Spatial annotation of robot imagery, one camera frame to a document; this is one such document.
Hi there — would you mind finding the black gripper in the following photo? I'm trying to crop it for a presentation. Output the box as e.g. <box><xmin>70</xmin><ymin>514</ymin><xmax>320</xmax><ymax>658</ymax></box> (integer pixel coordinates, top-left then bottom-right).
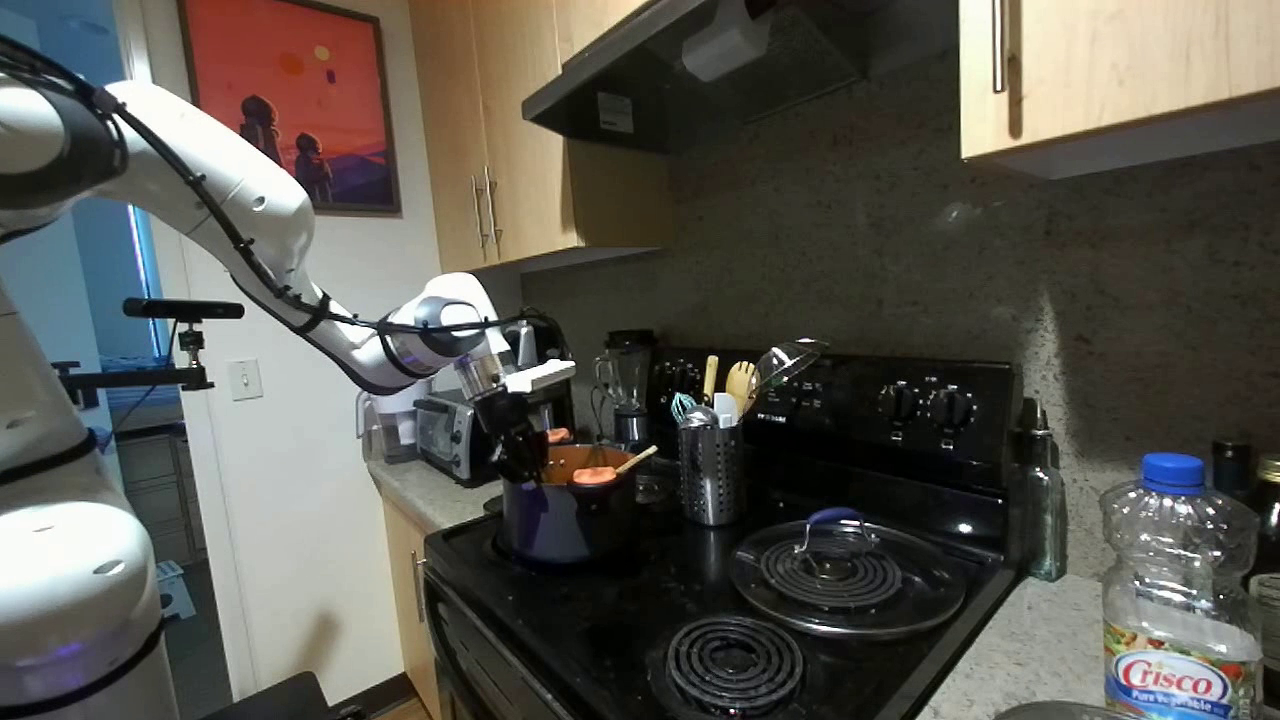
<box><xmin>478</xmin><ymin>384</ymin><xmax>563</xmax><ymax>490</ymax></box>

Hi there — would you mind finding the dark pot with orange interior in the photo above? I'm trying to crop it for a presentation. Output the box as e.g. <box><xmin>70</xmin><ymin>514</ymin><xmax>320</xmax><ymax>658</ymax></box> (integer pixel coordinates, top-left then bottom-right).
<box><xmin>500</xmin><ymin>426</ymin><xmax>645</xmax><ymax>571</ymax></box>

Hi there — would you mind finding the wooden spoon in pot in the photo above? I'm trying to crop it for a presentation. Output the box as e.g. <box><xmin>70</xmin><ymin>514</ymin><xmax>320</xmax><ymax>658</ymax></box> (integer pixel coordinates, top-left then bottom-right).
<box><xmin>571</xmin><ymin>440</ymin><xmax>663</xmax><ymax>492</ymax></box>

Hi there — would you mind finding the black countertop appliance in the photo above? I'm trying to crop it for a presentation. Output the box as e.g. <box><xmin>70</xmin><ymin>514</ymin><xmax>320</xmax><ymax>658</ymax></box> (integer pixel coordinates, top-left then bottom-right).
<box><xmin>590</xmin><ymin>328</ymin><xmax>658</xmax><ymax>451</ymax></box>

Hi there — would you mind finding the silver countertop appliance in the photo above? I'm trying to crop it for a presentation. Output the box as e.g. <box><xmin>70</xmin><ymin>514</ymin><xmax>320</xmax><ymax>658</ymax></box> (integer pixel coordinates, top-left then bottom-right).
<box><xmin>355</xmin><ymin>384</ymin><xmax>422</xmax><ymax>470</ymax></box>

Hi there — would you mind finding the light blue utensil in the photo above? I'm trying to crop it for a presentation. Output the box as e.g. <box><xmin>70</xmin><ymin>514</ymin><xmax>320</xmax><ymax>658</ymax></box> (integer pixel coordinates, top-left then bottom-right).
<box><xmin>668</xmin><ymin>390</ymin><xmax>710</xmax><ymax>433</ymax></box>

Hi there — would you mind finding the light wood base cabinet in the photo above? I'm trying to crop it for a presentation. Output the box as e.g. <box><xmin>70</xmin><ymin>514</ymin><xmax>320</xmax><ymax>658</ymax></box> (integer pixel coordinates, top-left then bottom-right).
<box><xmin>377</xmin><ymin>498</ymin><xmax>447</xmax><ymax>716</ymax></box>

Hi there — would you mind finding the steel utensil holder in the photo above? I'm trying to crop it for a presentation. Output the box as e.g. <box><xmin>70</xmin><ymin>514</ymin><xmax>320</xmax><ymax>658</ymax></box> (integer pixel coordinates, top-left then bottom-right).
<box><xmin>675</xmin><ymin>415</ymin><xmax>751</xmax><ymax>532</ymax></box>

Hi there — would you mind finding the round wooden spoon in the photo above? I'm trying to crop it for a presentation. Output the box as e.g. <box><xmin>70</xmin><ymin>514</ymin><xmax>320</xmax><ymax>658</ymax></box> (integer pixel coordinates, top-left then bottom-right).
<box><xmin>722</xmin><ymin>356</ymin><xmax>764</xmax><ymax>426</ymax></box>

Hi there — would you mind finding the black coil stove burner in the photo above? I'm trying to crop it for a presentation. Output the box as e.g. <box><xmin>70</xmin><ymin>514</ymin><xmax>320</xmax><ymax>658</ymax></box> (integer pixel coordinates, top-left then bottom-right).
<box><xmin>658</xmin><ymin>614</ymin><xmax>809</xmax><ymax>720</ymax></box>

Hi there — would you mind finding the light wood upper cabinet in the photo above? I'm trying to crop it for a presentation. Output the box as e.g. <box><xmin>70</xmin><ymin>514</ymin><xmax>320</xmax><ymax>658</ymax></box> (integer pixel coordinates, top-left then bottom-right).
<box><xmin>951</xmin><ymin>0</ymin><xmax>1280</xmax><ymax>183</ymax></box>
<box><xmin>403</xmin><ymin>0</ymin><xmax>672</xmax><ymax>277</ymax></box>

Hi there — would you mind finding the small step stool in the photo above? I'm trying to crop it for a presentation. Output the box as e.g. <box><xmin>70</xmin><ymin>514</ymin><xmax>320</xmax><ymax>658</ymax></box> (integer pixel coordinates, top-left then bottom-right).
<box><xmin>152</xmin><ymin>555</ymin><xmax>201</xmax><ymax>626</ymax></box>

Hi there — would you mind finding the black electric stove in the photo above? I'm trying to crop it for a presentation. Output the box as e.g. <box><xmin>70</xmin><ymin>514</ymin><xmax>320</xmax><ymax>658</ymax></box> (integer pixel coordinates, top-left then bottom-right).
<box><xmin>418</xmin><ymin>349</ymin><xmax>1022</xmax><ymax>720</ymax></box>

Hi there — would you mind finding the red sunset painting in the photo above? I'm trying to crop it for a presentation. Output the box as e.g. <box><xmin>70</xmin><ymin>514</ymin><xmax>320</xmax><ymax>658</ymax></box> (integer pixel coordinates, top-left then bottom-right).
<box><xmin>176</xmin><ymin>0</ymin><xmax>403</xmax><ymax>221</ymax></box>

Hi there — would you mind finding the grey hood light fixture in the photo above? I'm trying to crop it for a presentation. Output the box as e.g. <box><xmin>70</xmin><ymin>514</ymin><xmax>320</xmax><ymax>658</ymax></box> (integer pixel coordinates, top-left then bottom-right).
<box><xmin>675</xmin><ymin>0</ymin><xmax>777</xmax><ymax>90</ymax></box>

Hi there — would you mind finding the dark range hood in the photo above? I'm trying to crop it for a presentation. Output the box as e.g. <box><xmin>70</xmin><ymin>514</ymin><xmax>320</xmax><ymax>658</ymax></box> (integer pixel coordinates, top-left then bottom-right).
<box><xmin>516</xmin><ymin>0</ymin><xmax>968</xmax><ymax>154</ymax></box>

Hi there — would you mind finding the dark glass bottle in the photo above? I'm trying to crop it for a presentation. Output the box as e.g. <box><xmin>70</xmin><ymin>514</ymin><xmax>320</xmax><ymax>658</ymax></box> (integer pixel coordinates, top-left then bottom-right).
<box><xmin>1013</xmin><ymin>396</ymin><xmax>1072</xmax><ymax>585</ymax></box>
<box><xmin>1206</xmin><ymin>436</ymin><xmax>1257</xmax><ymax>504</ymax></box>

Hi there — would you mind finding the clear oil bottle blue cap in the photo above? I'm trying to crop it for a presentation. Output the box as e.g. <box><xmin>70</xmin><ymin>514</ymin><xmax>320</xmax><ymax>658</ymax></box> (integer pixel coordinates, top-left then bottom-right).
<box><xmin>1096</xmin><ymin>450</ymin><xmax>1268</xmax><ymax>720</ymax></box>

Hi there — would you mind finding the dark jar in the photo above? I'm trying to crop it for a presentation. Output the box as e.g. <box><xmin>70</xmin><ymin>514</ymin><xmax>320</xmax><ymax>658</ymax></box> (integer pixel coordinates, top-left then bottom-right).
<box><xmin>1249</xmin><ymin>451</ymin><xmax>1280</xmax><ymax>576</ymax></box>

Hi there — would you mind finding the clear drinking glass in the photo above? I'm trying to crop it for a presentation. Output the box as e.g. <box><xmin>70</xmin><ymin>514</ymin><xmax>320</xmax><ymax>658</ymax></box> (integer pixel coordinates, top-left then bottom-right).
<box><xmin>1243</xmin><ymin>571</ymin><xmax>1280</xmax><ymax>671</ymax></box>

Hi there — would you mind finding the white light switch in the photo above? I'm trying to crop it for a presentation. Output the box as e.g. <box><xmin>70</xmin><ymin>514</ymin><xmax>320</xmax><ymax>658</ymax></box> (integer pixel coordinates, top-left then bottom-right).
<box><xmin>224</xmin><ymin>356</ymin><xmax>267</xmax><ymax>408</ymax></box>

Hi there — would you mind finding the black stereo camera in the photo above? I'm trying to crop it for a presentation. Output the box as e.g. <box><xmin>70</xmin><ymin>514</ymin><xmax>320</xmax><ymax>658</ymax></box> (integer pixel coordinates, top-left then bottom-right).
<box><xmin>119</xmin><ymin>295</ymin><xmax>248</xmax><ymax>323</ymax></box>

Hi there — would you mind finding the black camera clamp arm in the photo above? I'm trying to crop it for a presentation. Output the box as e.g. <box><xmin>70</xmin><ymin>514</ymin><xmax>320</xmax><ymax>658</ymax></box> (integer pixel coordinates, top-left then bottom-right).
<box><xmin>49</xmin><ymin>319</ymin><xmax>221</xmax><ymax>412</ymax></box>

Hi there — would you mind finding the glass lid with blue handle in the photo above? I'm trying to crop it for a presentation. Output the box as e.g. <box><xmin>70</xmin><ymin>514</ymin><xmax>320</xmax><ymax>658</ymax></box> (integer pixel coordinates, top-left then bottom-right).
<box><xmin>726</xmin><ymin>504</ymin><xmax>971</xmax><ymax>644</ymax></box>

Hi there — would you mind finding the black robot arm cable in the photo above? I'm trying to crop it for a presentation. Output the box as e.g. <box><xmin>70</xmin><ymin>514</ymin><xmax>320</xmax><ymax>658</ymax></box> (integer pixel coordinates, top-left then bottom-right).
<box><xmin>0</xmin><ymin>35</ymin><xmax>535</xmax><ymax>381</ymax></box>

